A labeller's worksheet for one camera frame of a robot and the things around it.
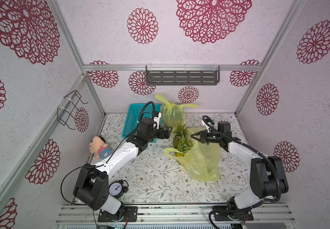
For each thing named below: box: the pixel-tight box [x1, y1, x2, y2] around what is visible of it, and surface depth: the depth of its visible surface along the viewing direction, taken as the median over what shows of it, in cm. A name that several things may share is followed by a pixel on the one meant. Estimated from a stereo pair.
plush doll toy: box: [89, 135, 113, 160], surface depth 94 cm
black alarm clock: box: [108, 179, 130, 199], surface depth 81 cm
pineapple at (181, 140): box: [172, 124, 193, 153], surface depth 83 cm
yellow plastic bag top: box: [154, 93, 199, 127], surface depth 97 cm
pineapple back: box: [173, 136, 194, 157], surface depth 81 cm
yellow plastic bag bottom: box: [164, 127, 222, 182], surface depth 84 cm
